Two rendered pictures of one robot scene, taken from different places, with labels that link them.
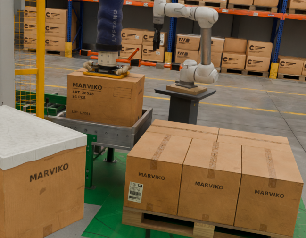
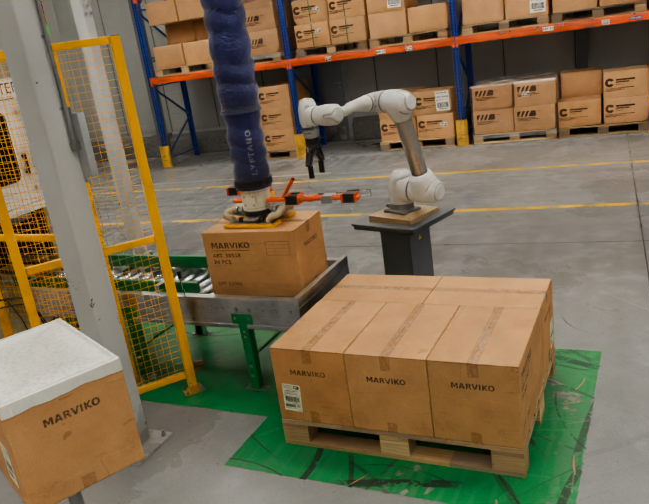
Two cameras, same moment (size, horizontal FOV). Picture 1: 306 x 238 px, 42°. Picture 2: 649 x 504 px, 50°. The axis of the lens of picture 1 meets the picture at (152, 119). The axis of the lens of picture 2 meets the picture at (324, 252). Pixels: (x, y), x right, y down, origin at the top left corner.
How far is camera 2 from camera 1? 1.15 m
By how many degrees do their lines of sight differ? 16
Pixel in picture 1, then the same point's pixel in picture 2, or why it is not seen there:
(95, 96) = (242, 257)
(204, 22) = (396, 115)
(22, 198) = (38, 448)
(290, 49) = not seen: outside the picture
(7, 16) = (74, 189)
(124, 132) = (285, 307)
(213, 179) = (388, 371)
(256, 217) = (463, 423)
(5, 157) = (1, 406)
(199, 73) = (412, 190)
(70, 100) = (214, 268)
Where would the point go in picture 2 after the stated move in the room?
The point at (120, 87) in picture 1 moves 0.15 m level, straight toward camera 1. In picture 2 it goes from (273, 241) to (267, 249)
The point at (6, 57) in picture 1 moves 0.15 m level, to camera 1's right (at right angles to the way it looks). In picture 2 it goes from (84, 241) to (112, 240)
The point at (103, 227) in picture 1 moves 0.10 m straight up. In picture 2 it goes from (258, 450) to (254, 433)
